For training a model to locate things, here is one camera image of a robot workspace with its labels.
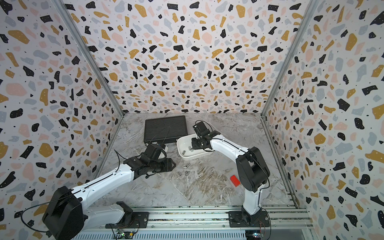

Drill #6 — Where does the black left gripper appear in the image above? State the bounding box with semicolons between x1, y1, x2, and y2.
148;157;178;173

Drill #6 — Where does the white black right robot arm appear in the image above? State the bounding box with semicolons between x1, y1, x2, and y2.
192;121;270;226

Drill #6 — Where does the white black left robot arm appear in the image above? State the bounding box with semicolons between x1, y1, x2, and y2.
42;144;177;240

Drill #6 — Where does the white plastic storage box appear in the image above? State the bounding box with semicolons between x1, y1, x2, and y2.
177;134;212;161

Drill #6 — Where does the black ribbed tool case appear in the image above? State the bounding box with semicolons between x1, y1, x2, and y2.
144;116;188;144

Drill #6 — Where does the red plastic block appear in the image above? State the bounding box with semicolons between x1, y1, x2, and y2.
230;175;241;187

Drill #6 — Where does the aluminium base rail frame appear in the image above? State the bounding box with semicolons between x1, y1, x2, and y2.
76;205;318;240

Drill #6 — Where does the aluminium corner post right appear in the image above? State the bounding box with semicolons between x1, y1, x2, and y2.
261;0;319;118

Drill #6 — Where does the aluminium corner post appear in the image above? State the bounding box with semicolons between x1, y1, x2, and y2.
261;0;319;118
52;0;124;118

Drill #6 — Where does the aluminium corner post left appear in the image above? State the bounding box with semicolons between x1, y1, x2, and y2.
52;0;124;118

